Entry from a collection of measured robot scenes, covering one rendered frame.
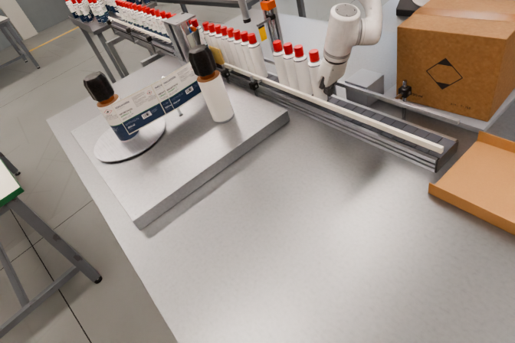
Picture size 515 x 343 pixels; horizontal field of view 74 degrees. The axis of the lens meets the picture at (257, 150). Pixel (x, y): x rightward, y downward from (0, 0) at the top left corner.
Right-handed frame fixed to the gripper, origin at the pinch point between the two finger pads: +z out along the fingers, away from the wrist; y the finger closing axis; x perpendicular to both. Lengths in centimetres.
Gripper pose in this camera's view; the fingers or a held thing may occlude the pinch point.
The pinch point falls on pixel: (329, 89)
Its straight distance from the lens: 126.9
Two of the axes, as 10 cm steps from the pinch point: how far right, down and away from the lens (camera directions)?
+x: 6.6, 6.1, -4.3
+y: -7.5, 5.6, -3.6
